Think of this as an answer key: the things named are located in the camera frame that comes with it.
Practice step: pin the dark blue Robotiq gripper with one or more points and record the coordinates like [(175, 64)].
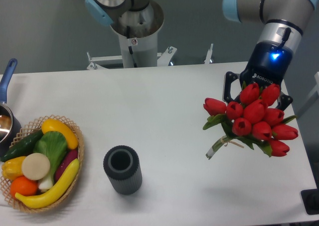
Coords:
[(267, 65)]

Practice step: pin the red tulip bouquet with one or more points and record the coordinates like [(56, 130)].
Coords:
[(253, 122)]

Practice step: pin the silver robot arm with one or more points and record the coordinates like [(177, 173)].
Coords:
[(284, 24)]

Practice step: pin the robot base column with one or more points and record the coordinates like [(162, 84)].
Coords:
[(136, 23)]

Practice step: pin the black device at edge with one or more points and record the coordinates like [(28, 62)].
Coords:
[(311, 201)]

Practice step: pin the dark grey ribbed vase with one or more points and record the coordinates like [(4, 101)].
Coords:
[(122, 167)]

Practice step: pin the purple sweet potato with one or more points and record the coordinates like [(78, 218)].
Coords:
[(69, 157)]

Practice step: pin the green leafy bok choy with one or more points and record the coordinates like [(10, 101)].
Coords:
[(54, 146)]

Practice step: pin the woven wicker basket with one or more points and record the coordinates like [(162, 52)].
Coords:
[(29, 128)]

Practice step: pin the beige round disc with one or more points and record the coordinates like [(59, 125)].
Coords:
[(35, 166)]

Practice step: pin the green cucumber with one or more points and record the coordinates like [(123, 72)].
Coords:
[(23, 147)]

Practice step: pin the yellow banana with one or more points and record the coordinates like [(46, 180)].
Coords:
[(56, 192)]

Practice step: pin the orange fruit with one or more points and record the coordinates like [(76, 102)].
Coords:
[(23, 186)]

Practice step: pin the yellow bell pepper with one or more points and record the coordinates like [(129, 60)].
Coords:
[(12, 168)]

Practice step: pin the white metal mounting frame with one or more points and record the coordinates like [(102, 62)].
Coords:
[(166, 58)]

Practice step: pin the blue handled saucepan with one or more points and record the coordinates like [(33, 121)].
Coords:
[(9, 125)]

